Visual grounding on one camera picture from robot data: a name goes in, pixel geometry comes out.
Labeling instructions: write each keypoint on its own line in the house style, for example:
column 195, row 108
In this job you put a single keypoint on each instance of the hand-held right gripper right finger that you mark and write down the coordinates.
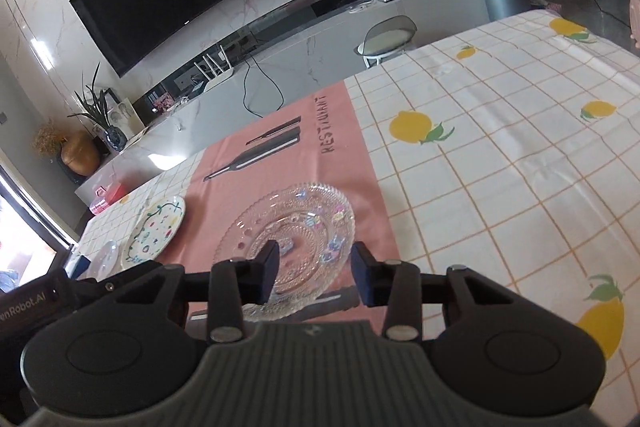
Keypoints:
column 365, row 274

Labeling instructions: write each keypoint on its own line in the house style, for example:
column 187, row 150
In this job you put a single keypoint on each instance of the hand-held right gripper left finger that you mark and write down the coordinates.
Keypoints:
column 267, row 272

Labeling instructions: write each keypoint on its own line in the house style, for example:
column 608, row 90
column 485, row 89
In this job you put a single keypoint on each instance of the clear glass plate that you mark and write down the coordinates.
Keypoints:
column 305, row 217

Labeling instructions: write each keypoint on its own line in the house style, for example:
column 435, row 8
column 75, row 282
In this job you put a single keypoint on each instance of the white painted plate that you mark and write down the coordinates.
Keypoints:
column 155, row 232

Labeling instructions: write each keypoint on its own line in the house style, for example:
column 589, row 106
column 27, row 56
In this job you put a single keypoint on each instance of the blue and white box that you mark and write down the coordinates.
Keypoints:
column 79, row 267

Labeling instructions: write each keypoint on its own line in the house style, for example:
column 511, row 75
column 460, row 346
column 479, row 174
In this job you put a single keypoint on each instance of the glass sliding door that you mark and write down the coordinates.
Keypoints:
column 25, row 232

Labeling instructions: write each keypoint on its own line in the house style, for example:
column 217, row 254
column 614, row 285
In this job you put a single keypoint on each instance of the pink storage box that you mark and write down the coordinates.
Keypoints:
column 107, row 197

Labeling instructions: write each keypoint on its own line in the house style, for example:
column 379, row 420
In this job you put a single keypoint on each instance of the pink printed placemat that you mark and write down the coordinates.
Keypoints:
column 310, row 157

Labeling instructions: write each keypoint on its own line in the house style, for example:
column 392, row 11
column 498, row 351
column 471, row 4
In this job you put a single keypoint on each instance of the brown round vase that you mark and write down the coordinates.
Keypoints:
column 80, row 154

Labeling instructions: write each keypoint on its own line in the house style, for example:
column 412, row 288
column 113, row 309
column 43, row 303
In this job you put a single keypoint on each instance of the lemon print checked tablecloth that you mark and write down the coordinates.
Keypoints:
column 500, row 207

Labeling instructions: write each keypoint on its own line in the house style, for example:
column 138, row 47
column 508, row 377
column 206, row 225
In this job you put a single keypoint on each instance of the dried yellow flowers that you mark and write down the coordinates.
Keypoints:
column 47, row 139

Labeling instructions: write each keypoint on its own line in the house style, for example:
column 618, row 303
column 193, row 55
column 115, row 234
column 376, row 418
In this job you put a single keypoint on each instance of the blue glass vase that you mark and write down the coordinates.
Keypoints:
column 115, row 139

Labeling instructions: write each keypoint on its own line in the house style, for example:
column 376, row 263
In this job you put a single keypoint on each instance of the pencil drawing picture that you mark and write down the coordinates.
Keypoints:
column 127, row 117

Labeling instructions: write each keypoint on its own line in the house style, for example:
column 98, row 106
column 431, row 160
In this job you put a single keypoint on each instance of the green leafy plant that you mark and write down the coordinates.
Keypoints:
column 95, row 104

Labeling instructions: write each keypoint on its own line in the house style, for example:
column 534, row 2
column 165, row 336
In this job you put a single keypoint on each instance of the small pink photo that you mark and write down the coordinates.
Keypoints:
column 163, row 101

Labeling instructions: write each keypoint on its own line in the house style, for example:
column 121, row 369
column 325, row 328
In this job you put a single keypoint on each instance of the white router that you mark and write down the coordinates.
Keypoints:
column 217, row 74

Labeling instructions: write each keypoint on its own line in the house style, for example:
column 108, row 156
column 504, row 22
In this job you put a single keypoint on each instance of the white marble tv cabinet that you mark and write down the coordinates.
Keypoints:
column 310, row 52

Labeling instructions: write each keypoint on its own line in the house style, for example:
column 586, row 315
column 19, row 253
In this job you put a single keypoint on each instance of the white stool with grey back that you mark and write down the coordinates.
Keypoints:
column 387, row 37

